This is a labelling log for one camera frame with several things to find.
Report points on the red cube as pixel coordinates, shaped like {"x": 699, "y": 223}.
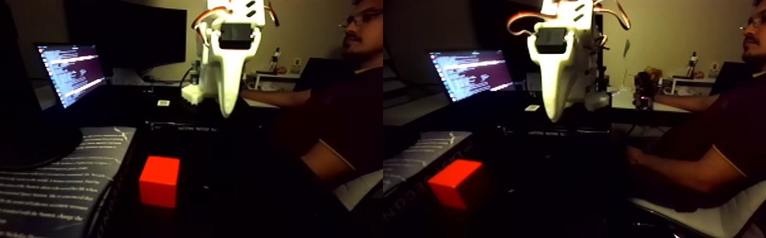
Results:
{"x": 159, "y": 183}

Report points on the dark leader arm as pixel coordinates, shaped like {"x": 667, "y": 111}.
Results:
{"x": 644, "y": 90}

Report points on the person's hand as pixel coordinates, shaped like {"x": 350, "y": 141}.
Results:
{"x": 657, "y": 100}

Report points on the small white label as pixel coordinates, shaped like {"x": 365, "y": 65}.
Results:
{"x": 163, "y": 103}

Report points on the black wide monitor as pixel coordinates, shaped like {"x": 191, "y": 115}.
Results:
{"x": 124, "y": 33}

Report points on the open laptop with lit screen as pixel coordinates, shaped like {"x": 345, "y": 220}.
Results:
{"x": 70, "y": 70}

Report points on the black book with white text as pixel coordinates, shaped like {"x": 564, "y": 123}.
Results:
{"x": 24, "y": 193}

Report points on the small figurine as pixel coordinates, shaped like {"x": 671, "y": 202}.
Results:
{"x": 692, "y": 64}

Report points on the white chair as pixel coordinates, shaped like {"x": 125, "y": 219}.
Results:
{"x": 722, "y": 216}

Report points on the person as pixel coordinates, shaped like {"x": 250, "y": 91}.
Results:
{"x": 755, "y": 113}

